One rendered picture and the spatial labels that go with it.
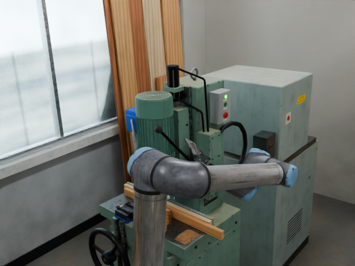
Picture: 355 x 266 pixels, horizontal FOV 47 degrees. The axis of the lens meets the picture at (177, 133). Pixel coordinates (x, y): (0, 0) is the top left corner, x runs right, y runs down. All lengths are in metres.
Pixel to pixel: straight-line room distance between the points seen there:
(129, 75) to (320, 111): 1.78
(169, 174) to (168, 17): 2.70
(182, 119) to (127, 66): 1.53
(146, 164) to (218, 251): 1.09
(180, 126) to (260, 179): 0.60
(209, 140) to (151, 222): 0.71
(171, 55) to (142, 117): 2.02
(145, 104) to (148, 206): 0.61
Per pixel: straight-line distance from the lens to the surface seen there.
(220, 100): 1.99
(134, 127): 2.85
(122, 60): 3.37
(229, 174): 1.35
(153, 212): 1.34
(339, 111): 3.91
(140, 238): 1.40
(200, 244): 1.92
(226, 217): 2.24
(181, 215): 1.99
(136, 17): 3.53
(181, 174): 1.21
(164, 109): 1.81
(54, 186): 3.35
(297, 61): 3.96
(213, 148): 1.98
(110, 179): 3.72
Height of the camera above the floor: 1.98
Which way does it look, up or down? 20 degrees down
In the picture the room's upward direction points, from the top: 2 degrees counter-clockwise
